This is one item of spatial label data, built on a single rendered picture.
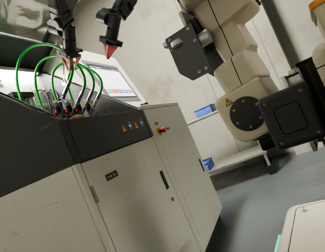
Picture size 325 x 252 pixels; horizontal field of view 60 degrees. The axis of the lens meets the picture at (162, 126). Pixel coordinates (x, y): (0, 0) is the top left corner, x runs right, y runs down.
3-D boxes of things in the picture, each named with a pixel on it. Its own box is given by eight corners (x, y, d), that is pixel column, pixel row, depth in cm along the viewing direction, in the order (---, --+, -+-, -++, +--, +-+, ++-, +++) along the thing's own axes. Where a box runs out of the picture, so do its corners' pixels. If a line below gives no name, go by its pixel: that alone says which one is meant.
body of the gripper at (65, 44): (56, 54, 126) (54, 37, 122) (73, 49, 133) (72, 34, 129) (67, 58, 123) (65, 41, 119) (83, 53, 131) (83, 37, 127)
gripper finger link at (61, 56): (59, 70, 131) (58, 50, 126) (71, 66, 136) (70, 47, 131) (70, 74, 129) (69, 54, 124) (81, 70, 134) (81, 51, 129)
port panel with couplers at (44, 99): (51, 130, 162) (31, 81, 163) (46, 132, 163) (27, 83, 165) (66, 127, 174) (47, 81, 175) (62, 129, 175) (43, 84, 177)
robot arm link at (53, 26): (56, 20, 113) (70, 8, 117) (35, 14, 117) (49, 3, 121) (67, 44, 123) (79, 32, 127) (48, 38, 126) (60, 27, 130)
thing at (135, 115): (82, 161, 97) (65, 119, 98) (73, 165, 99) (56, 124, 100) (150, 136, 155) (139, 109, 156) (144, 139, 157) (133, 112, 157)
